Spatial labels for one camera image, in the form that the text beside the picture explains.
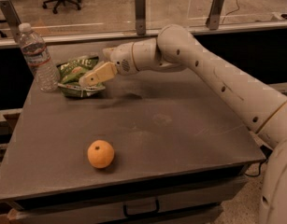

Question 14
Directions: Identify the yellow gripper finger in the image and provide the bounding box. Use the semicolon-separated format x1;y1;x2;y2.
103;48;115;59
79;62;118;87

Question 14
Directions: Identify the green jalapeno chip bag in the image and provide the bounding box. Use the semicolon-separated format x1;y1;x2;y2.
56;56;106;98

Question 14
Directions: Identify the grey table drawer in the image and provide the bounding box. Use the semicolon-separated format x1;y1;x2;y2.
14;175;247;224

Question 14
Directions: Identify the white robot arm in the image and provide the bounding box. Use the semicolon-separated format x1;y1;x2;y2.
79;24;287;224

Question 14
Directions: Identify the black drawer handle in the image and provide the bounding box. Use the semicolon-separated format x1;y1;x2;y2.
122;199;160;218

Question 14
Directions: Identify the left metal bracket post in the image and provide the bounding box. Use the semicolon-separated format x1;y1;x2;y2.
0;0;21;42

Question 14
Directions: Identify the right metal bracket post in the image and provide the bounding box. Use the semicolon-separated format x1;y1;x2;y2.
206;0;224;30

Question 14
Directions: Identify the metal bracket post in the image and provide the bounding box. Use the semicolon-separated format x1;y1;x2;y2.
0;0;21;42
206;0;224;30
135;0;146;35

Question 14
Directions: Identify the clear plastic water bottle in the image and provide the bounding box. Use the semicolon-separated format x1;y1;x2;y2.
19;23;60;91

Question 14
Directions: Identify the middle metal bracket post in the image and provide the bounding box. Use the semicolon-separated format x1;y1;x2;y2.
135;0;146;35

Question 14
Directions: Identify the black power cable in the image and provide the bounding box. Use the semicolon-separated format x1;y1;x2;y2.
244;144;275;178

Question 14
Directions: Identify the orange fruit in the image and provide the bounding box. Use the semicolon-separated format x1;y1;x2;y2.
87;140;115;169

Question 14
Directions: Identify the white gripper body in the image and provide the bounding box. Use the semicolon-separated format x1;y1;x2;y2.
110;42;138;76

